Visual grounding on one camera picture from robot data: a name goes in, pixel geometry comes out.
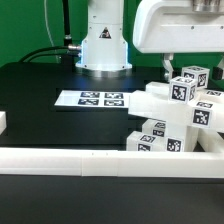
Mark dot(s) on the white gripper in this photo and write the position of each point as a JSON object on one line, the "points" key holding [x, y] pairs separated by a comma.
{"points": [[177, 26]]}

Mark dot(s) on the white tagged cube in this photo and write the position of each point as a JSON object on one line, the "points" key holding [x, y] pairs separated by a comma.
{"points": [[182, 89], [201, 74]]}

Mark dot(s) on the white chair back part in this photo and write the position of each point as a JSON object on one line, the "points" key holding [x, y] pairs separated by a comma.
{"points": [[206, 111]]}

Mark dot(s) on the white chair seat part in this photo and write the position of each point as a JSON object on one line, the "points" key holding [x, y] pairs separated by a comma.
{"points": [[180, 138]]}

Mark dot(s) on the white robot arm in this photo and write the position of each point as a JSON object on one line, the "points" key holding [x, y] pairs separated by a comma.
{"points": [[104, 52]]}

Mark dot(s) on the white block at left edge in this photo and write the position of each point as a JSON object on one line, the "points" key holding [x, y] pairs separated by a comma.
{"points": [[3, 123]]}

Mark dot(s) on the white U-shaped fence frame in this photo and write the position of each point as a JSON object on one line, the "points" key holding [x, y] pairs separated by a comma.
{"points": [[37, 161]]}

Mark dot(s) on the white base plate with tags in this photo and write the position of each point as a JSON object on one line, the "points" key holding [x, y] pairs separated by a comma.
{"points": [[93, 99]]}

